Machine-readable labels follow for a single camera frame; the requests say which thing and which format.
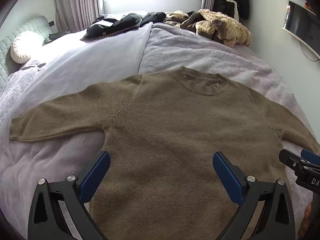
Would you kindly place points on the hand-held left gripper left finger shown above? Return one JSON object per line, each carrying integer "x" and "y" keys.
{"x": 96, "y": 175}

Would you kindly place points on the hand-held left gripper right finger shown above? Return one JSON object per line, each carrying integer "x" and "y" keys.
{"x": 225, "y": 175}

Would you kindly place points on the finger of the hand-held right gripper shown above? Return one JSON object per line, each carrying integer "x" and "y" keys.
{"x": 287, "y": 158}
{"x": 310, "y": 155}

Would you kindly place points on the brown knit sweater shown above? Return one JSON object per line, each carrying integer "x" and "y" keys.
{"x": 162, "y": 130}

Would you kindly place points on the person's right hand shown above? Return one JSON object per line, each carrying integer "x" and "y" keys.
{"x": 307, "y": 220}

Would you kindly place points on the pale lavender smooth duvet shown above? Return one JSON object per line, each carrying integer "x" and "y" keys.
{"x": 100, "y": 52}

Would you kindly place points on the lilac fleece blanket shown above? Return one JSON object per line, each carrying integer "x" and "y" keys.
{"x": 200, "y": 52}

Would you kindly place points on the round white pleated pillow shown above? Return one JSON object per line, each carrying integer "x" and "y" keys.
{"x": 25, "y": 47}

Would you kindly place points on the beige striped fluffy garment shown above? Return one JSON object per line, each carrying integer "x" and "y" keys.
{"x": 225, "y": 25}

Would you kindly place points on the quilted grey bed headboard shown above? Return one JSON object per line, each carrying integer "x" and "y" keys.
{"x": 7, "y": 50}

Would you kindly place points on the black jacket with striped trim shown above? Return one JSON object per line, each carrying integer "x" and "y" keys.
{"x": 120, "y": 22}

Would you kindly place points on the dark brown knit garment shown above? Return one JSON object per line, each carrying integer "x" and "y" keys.
{"x": 190, "y": 21}

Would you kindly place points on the tan knit garment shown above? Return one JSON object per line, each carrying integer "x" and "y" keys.
{"x": 175, "y": 15}

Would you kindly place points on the black hanging garment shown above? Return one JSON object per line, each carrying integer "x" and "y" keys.
{"x": 222, "y": 2}

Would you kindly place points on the wall mounted flat screen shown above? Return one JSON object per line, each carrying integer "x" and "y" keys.
{"x": 297, "y": 22}

